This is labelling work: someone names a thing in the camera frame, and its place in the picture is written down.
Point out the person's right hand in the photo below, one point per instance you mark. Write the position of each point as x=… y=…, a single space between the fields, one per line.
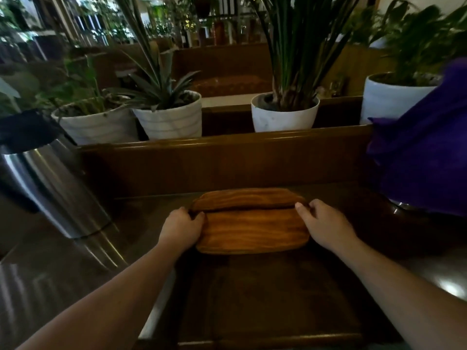
x=330 y=225

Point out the person's left hand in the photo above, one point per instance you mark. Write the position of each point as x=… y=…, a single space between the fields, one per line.
x=179 y=229

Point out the person's left thumb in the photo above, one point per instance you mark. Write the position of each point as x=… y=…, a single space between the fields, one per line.
x=199 y=221

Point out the person's right thumb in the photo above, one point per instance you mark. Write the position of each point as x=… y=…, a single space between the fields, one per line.
x=302 y=212

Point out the wooden tray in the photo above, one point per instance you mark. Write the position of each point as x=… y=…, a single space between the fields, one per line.
x=251 y=222

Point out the person's right forearm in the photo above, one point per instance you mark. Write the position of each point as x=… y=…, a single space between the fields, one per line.
x=405 y=295

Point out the person's left forearm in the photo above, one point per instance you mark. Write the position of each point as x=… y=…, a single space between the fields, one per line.
x=104 y=300

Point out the dark wooden partition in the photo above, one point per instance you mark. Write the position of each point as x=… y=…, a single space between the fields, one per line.
x=226 y=163

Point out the smooth white plant pot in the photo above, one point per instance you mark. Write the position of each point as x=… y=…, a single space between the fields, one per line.
x=282 y=116

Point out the ribbed white plant pot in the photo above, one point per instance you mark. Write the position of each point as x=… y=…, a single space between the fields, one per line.
x=171 y=118
x=100 y=122

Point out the purple cloth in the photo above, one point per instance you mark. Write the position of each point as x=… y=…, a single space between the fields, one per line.
x=425 y=149

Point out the large white plant pot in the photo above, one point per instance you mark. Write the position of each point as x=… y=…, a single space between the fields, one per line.
x=392 y=98

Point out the wooden bench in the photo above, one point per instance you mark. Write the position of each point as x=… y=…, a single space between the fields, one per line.
x=226 y=69

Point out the spiky green plant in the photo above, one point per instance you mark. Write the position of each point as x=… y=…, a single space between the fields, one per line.
x=155 y=69

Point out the stainless steel container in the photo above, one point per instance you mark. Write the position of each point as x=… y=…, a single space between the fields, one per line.
x=43 y=182

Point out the long-leaved green plant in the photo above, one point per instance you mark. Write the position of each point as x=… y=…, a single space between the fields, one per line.
x=301 y=43

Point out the small leafy green plant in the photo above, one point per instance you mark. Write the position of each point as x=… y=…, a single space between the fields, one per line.
x=76 y=87

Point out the broad-leaved green plant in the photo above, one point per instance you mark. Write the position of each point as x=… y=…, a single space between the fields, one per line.
x=419 y=40

